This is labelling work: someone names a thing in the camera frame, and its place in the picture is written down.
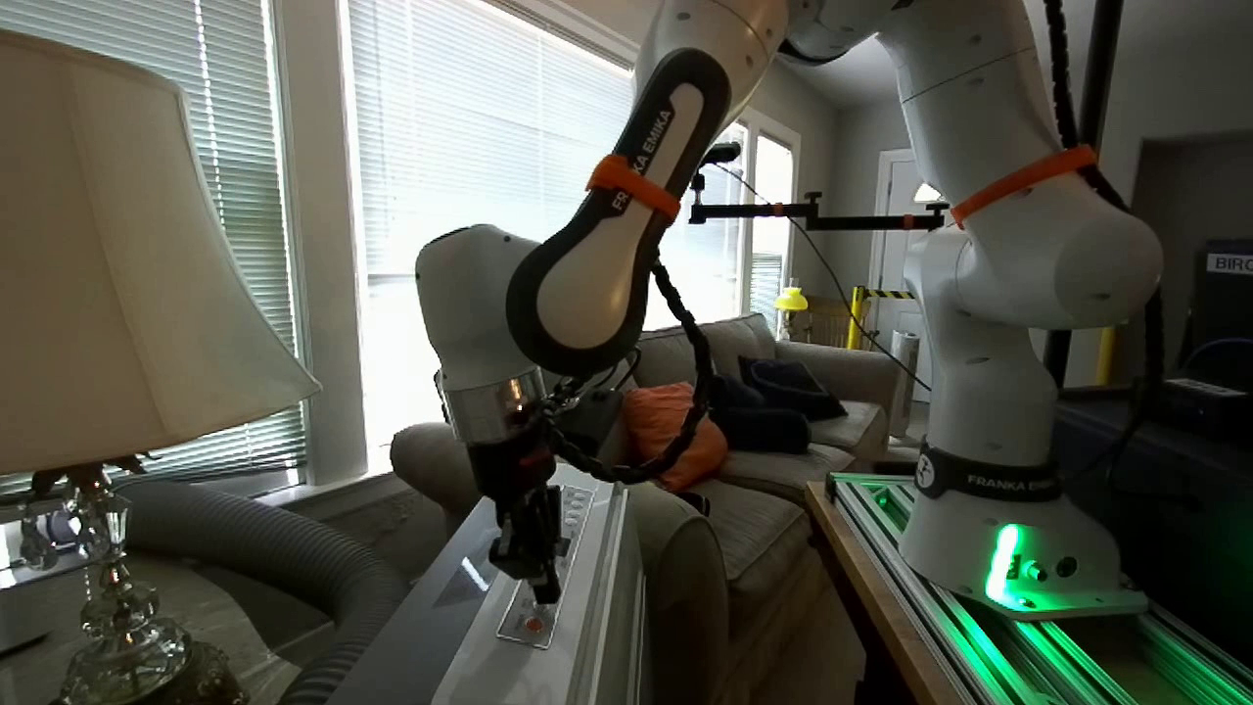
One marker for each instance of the white portable air conditioner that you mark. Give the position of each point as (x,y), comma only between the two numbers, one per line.
(474,638)

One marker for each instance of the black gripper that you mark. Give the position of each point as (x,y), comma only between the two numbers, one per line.
(516,472)

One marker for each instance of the orange throw pillow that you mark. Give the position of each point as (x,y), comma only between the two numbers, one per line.
(654,422)

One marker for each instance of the crystal glass lamp base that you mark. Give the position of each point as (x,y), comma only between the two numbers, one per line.
(128,649)

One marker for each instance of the grey fabric sofa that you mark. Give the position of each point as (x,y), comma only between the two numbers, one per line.
(736,591)

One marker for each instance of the cream lampshade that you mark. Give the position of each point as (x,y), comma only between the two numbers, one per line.
(124,318)

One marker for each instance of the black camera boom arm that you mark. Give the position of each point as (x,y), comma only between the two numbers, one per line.
(801,212)

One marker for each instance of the yellow desk lamp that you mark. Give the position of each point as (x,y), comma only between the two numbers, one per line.
(794,300)

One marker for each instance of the wooden robot mounting table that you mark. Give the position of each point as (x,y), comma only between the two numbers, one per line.
(932,649)

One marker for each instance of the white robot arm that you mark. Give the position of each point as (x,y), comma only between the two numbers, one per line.
(1027,243)

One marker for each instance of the dark navy pillow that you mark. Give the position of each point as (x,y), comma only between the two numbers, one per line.
(771,405)

